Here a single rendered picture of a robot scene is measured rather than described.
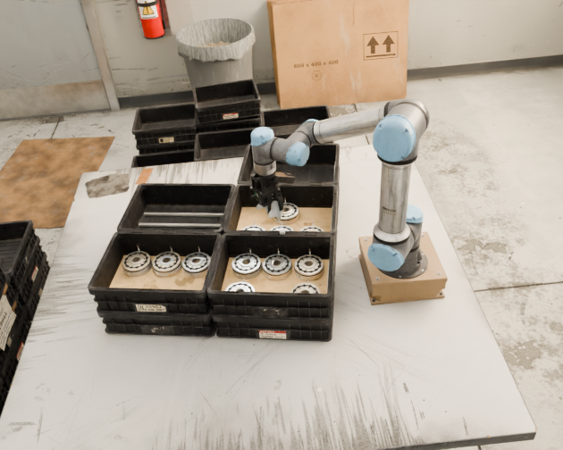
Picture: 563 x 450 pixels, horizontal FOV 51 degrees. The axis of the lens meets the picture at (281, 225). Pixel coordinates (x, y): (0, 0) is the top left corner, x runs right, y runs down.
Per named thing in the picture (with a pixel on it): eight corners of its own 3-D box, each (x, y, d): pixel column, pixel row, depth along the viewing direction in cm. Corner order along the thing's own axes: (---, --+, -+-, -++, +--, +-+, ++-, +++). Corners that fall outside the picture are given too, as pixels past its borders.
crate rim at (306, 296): (334, 239, 206) (334, 234, 204) (331, 302, 183) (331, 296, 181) (222, 237, 211) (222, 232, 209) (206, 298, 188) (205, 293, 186)
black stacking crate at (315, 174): (340, 166, 258) (339, 144, 250) (337, 208, 235) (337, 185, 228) (250, 166, 262) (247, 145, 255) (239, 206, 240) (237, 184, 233)
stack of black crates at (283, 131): (329, 167, 376) (327, 104, 347) (335, 195, 353) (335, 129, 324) (266, 173, 375) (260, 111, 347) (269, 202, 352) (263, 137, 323)
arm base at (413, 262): (414, 245, 217) (416, 223, 211) (428, 271, 205) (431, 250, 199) (374, 250, 216) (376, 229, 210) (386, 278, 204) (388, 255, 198)
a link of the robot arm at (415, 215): (425, 234, 206) (429, 203, 198) (412, 256, 197) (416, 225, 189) (392, 225, 211) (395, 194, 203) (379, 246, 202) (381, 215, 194)
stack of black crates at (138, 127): (205, 146, 405) (197, 103, 384) (204, 171, 382) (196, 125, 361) (147, 153, 405) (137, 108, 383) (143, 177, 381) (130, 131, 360)
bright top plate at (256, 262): (264, 255, 209) (264, 254, 209) (256, 275, 202) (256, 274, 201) (237, 253, 211) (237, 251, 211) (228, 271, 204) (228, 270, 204)
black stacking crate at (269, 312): (334, 260, 212) (334, 236, 204) (331, 322, 189) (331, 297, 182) (227, 257, 217) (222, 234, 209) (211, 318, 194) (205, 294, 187)
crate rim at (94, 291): (222, 237, 211) (222, 232, 209) (205, 298, 188) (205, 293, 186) (116, 236, 216) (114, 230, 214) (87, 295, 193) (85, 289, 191)
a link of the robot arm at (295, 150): (315, 135, 190) (285, 128, 195) (298, 151, 183) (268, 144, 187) (315, 155, 195) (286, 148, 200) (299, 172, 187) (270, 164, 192)
